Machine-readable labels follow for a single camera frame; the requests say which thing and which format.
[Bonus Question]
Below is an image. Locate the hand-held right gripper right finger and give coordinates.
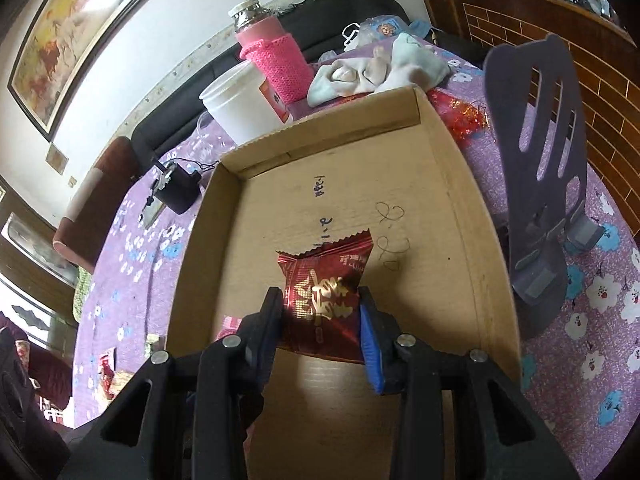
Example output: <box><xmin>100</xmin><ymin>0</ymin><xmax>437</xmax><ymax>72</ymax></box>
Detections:
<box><xmin>356</xmin><ymin>286</ymin><xmax>583</xmax><ymax>480</ymax></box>

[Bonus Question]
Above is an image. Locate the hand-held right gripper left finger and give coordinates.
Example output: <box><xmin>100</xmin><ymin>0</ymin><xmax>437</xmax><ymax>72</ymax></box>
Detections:
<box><xmin>57</xmin><ymin>286</ymin><xmax>286</xmax><ymax>480</ymax></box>

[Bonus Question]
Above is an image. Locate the dark red candy packet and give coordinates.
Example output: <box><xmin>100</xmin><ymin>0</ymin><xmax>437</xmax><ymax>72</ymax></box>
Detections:
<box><xmin>275</xmin><ymin>227</ymin><xmax>373</xmax><ymax>363</ymax></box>

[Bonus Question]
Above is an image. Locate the cardboard box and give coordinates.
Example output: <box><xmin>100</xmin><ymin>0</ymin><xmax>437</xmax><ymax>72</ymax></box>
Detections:
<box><xmin>165</xmin><ymin>85</ymin><xmax>523</xmax><ymax>480</ymax></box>

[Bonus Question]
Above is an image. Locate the large pink snack packet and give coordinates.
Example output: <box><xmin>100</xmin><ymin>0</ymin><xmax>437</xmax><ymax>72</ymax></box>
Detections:
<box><xmin>217</xmin><ymin>315</ymin><xmax>246</xmax><ymax>343</ymax></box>

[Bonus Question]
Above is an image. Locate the maroon cushion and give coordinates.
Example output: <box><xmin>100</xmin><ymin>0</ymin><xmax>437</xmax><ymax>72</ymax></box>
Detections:
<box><xmin>0</xmin><ymin>310</ymin><xmax>73</xmax><ymax>411</ymax></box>

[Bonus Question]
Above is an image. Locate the green cloth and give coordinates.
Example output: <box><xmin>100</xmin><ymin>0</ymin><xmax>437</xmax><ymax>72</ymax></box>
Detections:
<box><xmin>72</xmin><ymin>267</ymin><xmax>93</xmax><ymax>321</ymax></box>

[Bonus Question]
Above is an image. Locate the small black device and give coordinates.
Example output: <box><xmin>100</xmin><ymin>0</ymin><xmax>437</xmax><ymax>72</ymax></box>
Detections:
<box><xmin>152</xmin><ymin>160</ymin><xmax>202</xmax><ymax>213</ymax></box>

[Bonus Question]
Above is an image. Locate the flat notebook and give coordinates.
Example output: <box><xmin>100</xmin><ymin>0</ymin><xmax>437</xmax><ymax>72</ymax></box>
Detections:
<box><xmin>137</xmin><ymin>195</ymin><xmax>168</xmax><ymax>226</ymax></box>

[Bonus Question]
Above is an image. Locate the brown door with glass panes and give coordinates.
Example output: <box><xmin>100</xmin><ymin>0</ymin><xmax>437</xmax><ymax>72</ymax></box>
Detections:
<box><xmin>0</xmin><ymin>175</ymin><xmax>81</xmax><ymax>351</ymax></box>

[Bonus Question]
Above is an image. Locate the clear plastic cup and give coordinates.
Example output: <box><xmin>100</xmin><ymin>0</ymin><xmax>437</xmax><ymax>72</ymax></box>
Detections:
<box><xmin>192</xmin><ymin>110</ymin><xmax>236</xmax><ymax>161</ymax></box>

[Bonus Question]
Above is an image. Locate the brown armchair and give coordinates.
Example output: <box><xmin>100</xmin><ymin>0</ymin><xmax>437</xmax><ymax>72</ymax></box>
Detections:
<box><xmin>52</xmin><ymin>136</ymin><xmax>138</xmax><ymax>273</ymax></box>

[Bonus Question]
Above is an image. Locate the white plastic jar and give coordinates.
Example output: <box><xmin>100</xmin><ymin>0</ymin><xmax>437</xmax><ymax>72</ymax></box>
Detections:
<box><xmin>199</xmin><ymin>60</ymin><xmax>295</xmax><ymax>147</ymax></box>

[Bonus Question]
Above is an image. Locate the red foil wrapper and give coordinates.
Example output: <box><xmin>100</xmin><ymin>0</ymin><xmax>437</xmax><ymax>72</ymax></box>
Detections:
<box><xmin>427</xmin><ymin>87</ymin><xmax>491</xmax><ymax>151</ymax></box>

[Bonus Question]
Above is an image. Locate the white rolled sock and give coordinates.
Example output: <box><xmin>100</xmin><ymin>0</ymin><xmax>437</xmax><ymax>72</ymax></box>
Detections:
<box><xmin>306</xmin><ymin>45</ymin><xmax>396</xmax><ymax>108</ymax></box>

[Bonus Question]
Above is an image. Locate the bottle with pink knit sleeve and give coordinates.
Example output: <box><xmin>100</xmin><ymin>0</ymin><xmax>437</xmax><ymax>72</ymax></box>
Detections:
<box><xmin>228</xmin><ymin>0</ymin><xmax>315</xmax><ymax>106</ymax></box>

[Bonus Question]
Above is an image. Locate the grey phone stand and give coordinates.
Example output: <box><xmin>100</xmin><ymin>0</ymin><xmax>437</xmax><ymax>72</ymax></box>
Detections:
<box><xmin>482</xmin><ymin>34</ymin><xmax>606</xmax><ymax>341</ymax></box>

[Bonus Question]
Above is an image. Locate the plastic bag with cartoon print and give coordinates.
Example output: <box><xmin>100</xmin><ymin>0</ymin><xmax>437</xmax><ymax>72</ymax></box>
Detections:
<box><xmin>342</xmin><ymin>15</ymin><xmax>416</xmax><ymax>53</ymax></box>

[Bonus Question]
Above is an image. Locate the black sofa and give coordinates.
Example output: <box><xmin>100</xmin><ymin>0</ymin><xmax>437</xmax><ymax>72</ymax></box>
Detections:
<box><xmin>131</xmin><ymin>0</ymin><xmax>406</xmax><ymax>161</ymax></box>

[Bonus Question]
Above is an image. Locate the framed horse painting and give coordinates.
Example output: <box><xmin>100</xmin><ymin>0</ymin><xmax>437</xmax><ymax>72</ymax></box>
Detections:
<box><xmin>6</xmin><ymin>0</ymin><xmax>181</xmax><ymax>143</ymax></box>

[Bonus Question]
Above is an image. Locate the wooden brick-pattern counter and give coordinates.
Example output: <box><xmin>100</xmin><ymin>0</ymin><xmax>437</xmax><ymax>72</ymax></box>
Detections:
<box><xmin>407</xmin><ymin>0</ymin><xmax>640</xmax><ymax>241</ymax></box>

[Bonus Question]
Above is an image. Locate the small wall picture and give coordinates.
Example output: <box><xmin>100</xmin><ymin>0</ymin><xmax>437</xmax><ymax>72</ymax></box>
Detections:
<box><xmin>45</xmin><ymin>144</ymin><xmax>70</xmax><ymax>175</ymax></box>

